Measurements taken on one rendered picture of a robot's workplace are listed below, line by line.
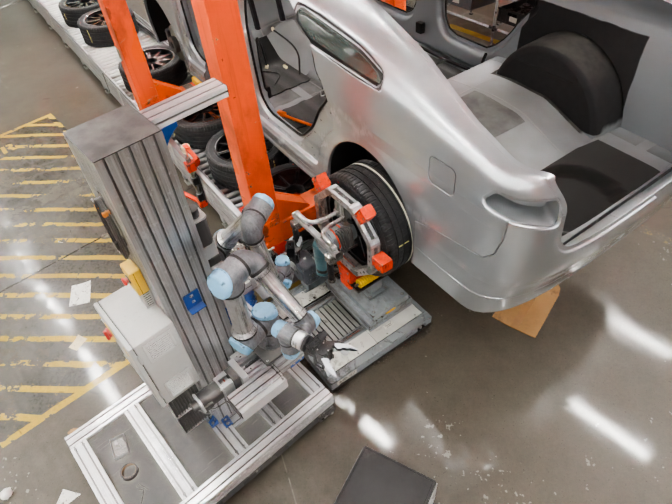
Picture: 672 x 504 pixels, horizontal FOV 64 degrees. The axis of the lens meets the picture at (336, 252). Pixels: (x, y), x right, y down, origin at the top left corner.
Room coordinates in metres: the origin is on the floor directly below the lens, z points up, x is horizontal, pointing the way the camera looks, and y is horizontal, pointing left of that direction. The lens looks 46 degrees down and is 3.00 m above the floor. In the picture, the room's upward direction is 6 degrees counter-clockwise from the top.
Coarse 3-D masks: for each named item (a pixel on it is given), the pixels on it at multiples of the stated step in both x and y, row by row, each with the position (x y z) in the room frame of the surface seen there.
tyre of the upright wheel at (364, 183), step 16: (368, 160) 2.45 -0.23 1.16; (336, 176) 2.36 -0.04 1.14; (352, 176) 2.30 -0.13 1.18; (368, 176) 2.29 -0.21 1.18; (384, 176) 2.29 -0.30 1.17; (352, 192) 2.24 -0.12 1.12; (368, 192) 2.18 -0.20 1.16; (384, 192) 2.18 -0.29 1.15; (384, 208) 2.10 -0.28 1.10; (400, 208) 2.12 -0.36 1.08; (384, 224) 2.04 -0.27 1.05; (400, 224) 2.06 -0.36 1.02; (384, 240) 2.01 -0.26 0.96; (400, 240) 2.02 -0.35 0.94; (352, 256) 2.27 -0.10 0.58; (400, 256) 2.00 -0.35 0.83
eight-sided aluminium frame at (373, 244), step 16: (320, 192) 2.36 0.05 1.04; (336, 192) 2.25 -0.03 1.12; (320, 208) 2.40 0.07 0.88; (352, 208) 2.11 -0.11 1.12; (320, 224) 2.40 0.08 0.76; (368, 224) 2.06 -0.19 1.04; (368, 240) 1.99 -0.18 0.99; (368, 256) 1.99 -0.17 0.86; (352, 272) 2.13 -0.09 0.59; (368, 272) 1.99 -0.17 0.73
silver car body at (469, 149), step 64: (256, 0) 4.80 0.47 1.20; (320, 0) 2.89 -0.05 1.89; (576, 0) 3.36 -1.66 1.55; (640, 0) 2.99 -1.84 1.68; (192, 64) 4.38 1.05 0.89; (256, 64) 3.50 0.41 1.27; (320, 64) 2.68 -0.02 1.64; (384, 64) 2.34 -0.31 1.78; (448, 64) 4.12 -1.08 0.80; (512, 64) 3.38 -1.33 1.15; (576, 64) 3.01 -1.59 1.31; (640, 64) 2.89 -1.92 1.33; (320, 128) 2.76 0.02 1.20; (384, 128) 2.21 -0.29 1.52; (448, 128) 1.93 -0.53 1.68; (512, 128) 2.83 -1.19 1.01; (576, 128) 2.87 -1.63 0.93; (640, 128) 2.77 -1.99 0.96; (448, 192) 1.83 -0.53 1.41; (512, 192) 1.60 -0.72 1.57; (576, 192) 2.34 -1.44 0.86; (640, 192) 1.96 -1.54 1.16; (448, 256) 1.79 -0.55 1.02; (512, 256) 1.56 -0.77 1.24; (576, 256) 1.62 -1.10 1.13
